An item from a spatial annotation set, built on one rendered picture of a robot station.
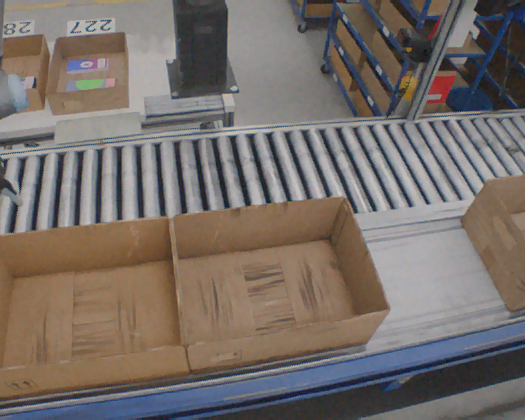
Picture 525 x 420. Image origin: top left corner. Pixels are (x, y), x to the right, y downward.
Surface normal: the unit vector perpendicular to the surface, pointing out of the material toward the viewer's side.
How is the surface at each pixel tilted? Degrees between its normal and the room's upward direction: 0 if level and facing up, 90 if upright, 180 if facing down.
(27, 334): 1
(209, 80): 90
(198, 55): 90
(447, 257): 0
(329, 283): 0
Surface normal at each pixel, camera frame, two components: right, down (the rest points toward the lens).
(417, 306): 0.07, -0.62
